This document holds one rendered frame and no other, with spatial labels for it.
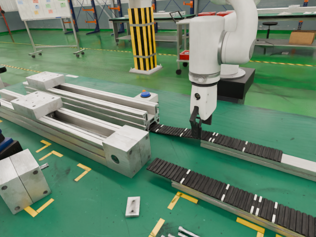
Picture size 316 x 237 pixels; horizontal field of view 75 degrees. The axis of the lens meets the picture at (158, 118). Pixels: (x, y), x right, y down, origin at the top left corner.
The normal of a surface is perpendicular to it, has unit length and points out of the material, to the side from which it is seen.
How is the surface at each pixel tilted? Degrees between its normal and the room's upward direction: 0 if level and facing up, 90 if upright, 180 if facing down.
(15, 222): 0
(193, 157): 0
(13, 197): 90
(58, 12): 90
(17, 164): 0
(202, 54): 90
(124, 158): 90
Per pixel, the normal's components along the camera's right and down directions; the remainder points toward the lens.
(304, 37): -0.64, 0.41
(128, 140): -0.07, -0.87
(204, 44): -0.33, 0.48
